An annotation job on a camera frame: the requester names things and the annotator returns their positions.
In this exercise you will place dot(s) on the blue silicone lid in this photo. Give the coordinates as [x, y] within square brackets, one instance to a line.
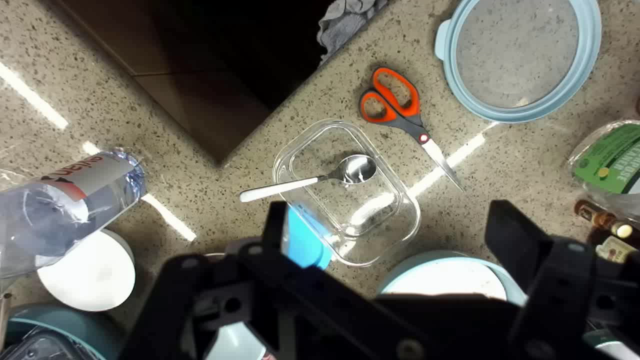
[305, 243]

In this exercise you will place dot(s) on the light blue bowl white inside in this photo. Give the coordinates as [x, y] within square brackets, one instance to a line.
[446, 280]

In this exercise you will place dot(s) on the clear jug green label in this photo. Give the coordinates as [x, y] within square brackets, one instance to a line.
[611, 163]

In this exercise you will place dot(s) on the clear rectangular glass container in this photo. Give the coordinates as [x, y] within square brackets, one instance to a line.
[392, 213]

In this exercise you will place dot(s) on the small brown sauce bottle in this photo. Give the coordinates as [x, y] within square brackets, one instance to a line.
[601, 216]

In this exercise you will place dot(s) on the clear water bottle blue cap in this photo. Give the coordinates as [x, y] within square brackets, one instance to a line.
[61, 207]

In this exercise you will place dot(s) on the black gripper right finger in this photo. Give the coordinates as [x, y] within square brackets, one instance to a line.
[516, 243]

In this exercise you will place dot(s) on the white round plate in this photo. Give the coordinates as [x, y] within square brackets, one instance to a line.
[87, 273]

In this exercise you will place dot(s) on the round blue-rimmed clear lid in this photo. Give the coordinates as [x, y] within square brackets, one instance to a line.
[587, 60]

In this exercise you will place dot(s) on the black glass cooktop stove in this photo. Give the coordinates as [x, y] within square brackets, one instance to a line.
[200, 60]

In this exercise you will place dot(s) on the teal round container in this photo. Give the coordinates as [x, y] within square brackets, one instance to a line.
[67, 321]

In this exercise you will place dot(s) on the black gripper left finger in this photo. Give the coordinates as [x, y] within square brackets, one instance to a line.
[276, 231]

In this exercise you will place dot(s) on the grey cloth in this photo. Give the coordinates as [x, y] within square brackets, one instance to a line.
[347, 23]

